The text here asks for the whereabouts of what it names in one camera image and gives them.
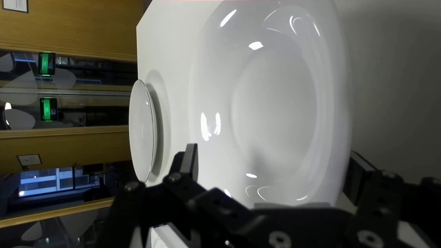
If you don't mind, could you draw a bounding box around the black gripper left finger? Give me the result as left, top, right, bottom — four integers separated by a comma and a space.
165, 143, 198, 183

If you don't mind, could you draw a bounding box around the white deep plate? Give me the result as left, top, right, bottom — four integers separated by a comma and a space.
188, 0, 349, 207

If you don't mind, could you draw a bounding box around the white flat round plate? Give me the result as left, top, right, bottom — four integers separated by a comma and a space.
128, 80, 158, 183

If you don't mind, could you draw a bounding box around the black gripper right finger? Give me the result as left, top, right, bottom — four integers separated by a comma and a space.
343, 150, 403, 205

